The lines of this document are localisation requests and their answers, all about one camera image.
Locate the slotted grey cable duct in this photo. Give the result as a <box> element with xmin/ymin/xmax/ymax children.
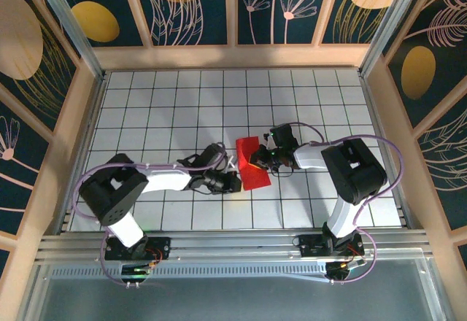
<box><xmin>50</xmin><ymin>264</ymin><xmax>329</xmax><ymax>282</ymax></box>

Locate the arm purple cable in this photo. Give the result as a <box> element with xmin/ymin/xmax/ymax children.
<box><xmin>284</xmin><ymin>122</ymin><xmax>405</xmax><ymax>285</ymax></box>
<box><xmin>72</xmin><ymin>144</ymin><xmax>229</xmax><ymax>287</ymax></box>

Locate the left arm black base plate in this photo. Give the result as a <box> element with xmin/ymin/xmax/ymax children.
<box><xmin>104</xmin><ymin>236</ymin><xmax>172</xmax><ymax>262</ymax></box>

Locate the long aluminium base rail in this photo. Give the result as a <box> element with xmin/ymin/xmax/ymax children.
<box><xmin>36</xmin><ymin>228</ymin><xmax>433</xmax><ymax>263</ymax></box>

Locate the aluminium side rail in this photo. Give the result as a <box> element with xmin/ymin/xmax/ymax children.
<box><xmin>359</xmin><ymin>71</ymin><xmax>415</xmax><ymax>233</ymax></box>
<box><xmin>54</xmin><ymin>72</ymin><xmax>109</xmax><ymax>235</ymax></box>

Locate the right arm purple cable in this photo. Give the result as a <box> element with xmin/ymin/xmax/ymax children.
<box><xmin>284</xmin><ymin>122</ymin><xmax>405</xmax><ymax>285</ymax></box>

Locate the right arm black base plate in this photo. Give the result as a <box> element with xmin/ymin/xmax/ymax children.
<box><xmin>297</xmin><ymin>233</ymin><xmax>366</xmax><ymax>260</ymax></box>

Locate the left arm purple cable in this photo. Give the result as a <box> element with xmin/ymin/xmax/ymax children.
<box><xmin>72</xmin><ymin>144</ymin><xmax>229</xmax><ymax>287</ymax></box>

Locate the small wired circuit board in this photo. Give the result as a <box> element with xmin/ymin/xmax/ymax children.
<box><xmin>120</xmin><ymin>260</ymin><xmax>156</xmax><ymax>282</ymax></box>
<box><xmin>326</xmin><ymin>257</ymin><xmax>368</xmax><ymax>282</ymax></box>

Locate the white grid table mat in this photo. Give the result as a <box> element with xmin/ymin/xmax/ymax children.
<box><xmin>68</xmin><ymin>68</ymin><xmax>405</xmax><ymax>232</ymax></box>

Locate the aluminium corner post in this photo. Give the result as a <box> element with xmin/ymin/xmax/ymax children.
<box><xmin>358</xmin><ymin>0</ymin><xmax>420</xmax><ymax>78</ymax></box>
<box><xmin>28</xmin><ymin>0</ymin><xmax>107</xmax><ymax>81</ymax></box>

